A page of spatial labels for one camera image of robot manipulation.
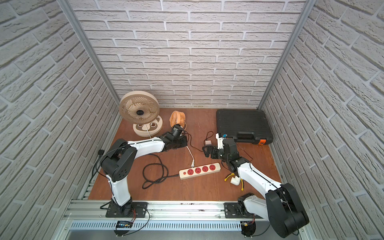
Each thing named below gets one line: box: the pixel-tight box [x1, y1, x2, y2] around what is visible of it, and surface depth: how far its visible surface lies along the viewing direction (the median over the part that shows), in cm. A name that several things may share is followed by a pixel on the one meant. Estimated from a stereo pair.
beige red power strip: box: [179, 162, 221, 180], surface depth 87 cm
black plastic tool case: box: [216, 109, 273, 145], surface depth 103 cm
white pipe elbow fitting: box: [230, 175, 241, 186], surface depth 83 cm
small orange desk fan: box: [169, 110, 186, 128], surface depth 102 cm
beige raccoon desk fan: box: [119, 90, 163, 137], surface depth 91 cm
